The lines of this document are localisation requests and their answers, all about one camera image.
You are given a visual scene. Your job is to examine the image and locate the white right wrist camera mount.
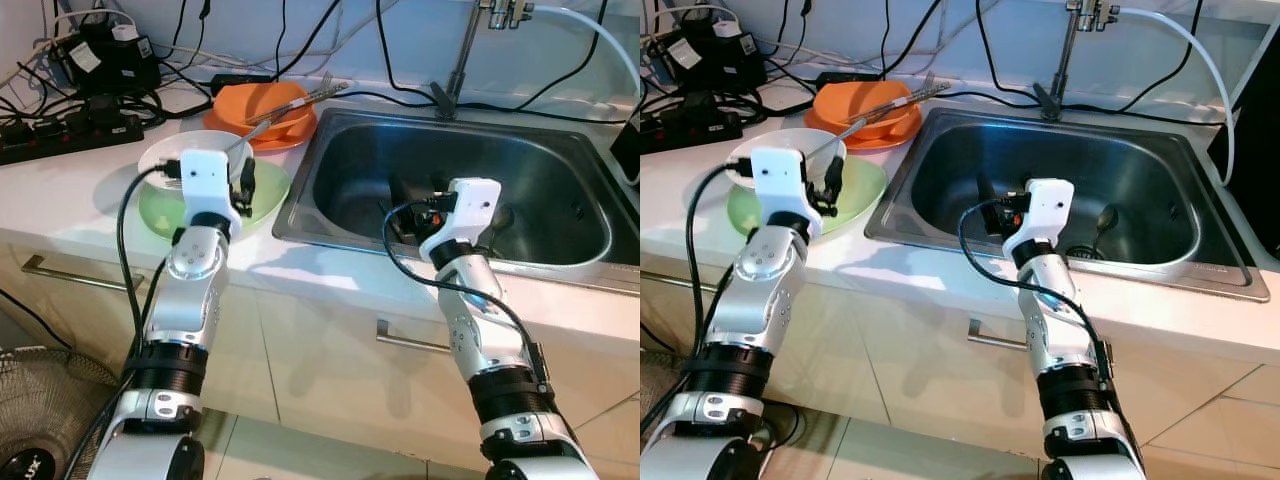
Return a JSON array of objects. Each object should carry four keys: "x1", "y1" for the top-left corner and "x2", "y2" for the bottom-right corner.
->
[
  {"x1": 420, "y1": 178, "x2": 503, "y2": 259},
  {"x1": 1003, "y1": 178, "x2": 1076, "y2": 259}
]

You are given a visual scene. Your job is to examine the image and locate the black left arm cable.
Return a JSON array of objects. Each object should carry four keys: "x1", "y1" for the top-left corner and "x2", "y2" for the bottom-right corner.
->
[
  {"x1": 60, "y1": 160, "x2": 183, "y2": 480},
  {"x1": 640, "y1": 160, "x2": 756, "y2": 451}
]

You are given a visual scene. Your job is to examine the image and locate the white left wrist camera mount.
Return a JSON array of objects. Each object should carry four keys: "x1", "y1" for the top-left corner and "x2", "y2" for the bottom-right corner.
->
[
  {"x1": 178, "y1": 152, "x2": 241, "y2": 221},
  {"x1": 750, "y1": 147, "x2": 813, "y2": 219}
]

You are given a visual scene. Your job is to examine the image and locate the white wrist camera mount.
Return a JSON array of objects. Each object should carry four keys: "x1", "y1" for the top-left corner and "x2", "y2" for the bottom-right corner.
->
[
  {"x1": 178, "y1": 152, "x2": 241, "y2": 221},
  {"x1": 750, "y1": 147, "x2": 813, "y2": 219},
  {"x1": 420, "y1": 178, "x2": 503, "y2": 259},
  {"x1": 1003, "y1": 178, "x2": 1076, "y2": 259}
]

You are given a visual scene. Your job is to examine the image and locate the black power strip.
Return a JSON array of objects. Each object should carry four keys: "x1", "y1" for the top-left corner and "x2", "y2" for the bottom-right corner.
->
[
  {"x1": 640, "y1": 104, "x2": 747, "y2": 154},
  {"x1": 0, "y1": 106, "x2": 147, "y2": 166}
]

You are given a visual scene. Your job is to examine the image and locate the black wall cable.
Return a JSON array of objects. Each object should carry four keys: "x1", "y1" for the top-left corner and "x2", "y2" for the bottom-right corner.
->
[
  {"x1": 972, "y1": 0, "x2": 1047, "y2": 103},
  {"x1": 374, "y1": 0, "x2": 446, "y2": 105}
]

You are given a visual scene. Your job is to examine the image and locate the light green plate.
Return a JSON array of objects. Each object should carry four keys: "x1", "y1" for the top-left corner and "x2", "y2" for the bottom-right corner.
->
[
  {"x1": 727, "y1": 158, "x2": 889, "y2": 239},
  {"x1": 138, "y1": 160, "x2": 293, "y2": 241}
]

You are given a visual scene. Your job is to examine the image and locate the long metal spoon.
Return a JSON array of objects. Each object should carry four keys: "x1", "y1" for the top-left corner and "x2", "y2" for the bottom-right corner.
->
[
  {"x1": 226, "y1": 115, "x2": 291, "y2": 156},
  {"x1": 822, "y1": 113, "x2": 883, "y2": 153}
]

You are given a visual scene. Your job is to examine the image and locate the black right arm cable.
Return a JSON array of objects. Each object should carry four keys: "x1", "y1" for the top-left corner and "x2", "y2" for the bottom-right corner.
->
[
  {"x1": 380, "y1": 200, "x2": 551, "y2": 387},
  {"x1": 956, "y1": 198, "x2": 1116, "y2": 381}
]

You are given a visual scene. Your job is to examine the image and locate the black appliance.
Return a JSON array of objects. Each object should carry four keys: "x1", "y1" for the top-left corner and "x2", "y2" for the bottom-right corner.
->
[
  {"x1": 1208, "y1": 0, "x2": 1280, "y2": 263},
  {"x1": 610, "y1": 124, "x2": 641, "y2": 187}
]

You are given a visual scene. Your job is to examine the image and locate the flat black adapter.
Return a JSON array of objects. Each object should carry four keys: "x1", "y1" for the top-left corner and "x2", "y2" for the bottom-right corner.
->
[
  {"x1": 815, "y1": 69, "x2": 881, "y2": 91},
  {"x1": 210, "y1": 72, "x2": 273, "y2": 97}
]

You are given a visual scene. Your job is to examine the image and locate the metal faucet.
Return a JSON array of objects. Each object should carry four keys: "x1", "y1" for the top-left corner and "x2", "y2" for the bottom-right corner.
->
[
  {"x1": 430, "y1": 0, "x2": 537, "y2": 121},
  {"x1": 1033, "y1": 0, "x2": 1123, "y2": 121}
]

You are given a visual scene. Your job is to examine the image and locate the orange plate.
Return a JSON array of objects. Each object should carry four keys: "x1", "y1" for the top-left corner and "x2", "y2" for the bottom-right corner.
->
[
  {"x1": 805, "y1": 104, "x2": 923, "y2": 152},
  {"x1": 203, "y1": 105, "x2": 319, "y2": 153}
]

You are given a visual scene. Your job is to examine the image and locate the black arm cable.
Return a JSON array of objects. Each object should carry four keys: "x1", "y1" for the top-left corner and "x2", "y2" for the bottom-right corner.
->
[
  {"x1": 380, "y1": 200, "x2": 551, "y2": 387},
  {"x1": 640, "y1": 160, "x2": 756, "y2": 451},
  {"x1": 956, "y1": 198, "x2": 1116, "y2": 381},
  {"x1": 60, "y1": 160, "x2": 183, "y2": 480}
]

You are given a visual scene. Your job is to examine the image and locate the stainless steel sink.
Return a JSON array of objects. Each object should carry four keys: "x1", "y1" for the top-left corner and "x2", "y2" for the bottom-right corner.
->
[
  {"x1": 272, "y1": 105, "x2": 641, "y2": 297},
  {"x1": 865, "y1": 105, "x2": 1271, "y2": 303}
]

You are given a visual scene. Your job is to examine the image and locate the dark metal spoon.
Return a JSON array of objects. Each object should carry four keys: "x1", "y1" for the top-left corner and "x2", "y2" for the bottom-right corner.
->
[
  {"x1": 1090, "y1": 205, "x2": 1121, "y2": 257},
  {"x1": 485, "y1": 205, "x2": 514, "y2": 257}
]

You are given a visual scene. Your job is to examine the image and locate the black floor cable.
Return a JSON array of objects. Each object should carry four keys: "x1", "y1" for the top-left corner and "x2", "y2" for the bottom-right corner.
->
[{"x1": 742, "y1": 398, "x2": 803, "y2": 457}]

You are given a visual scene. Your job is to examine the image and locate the black power supply box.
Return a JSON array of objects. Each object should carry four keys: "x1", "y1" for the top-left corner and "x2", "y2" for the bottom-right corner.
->
[
  {"x1": 655, "y1": 20, "x2": 771, "y2": 96},
  {"x1": 50, "y1": 22, "x2": 161, "y2": 97}
]

